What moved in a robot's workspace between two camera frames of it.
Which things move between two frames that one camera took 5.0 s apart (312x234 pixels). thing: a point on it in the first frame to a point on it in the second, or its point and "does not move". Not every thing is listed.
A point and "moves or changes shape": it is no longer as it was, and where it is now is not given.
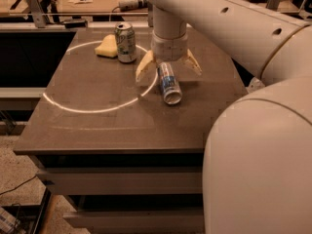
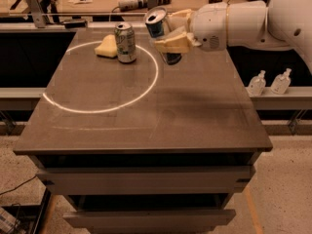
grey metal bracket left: (39, 17) does not move
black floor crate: (29, 216) does not move
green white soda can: (125, 38) does not move
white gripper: (169, 51) to (210, 26)
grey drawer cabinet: (122, 160) does not move
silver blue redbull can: (170, 85) moves or changes shape
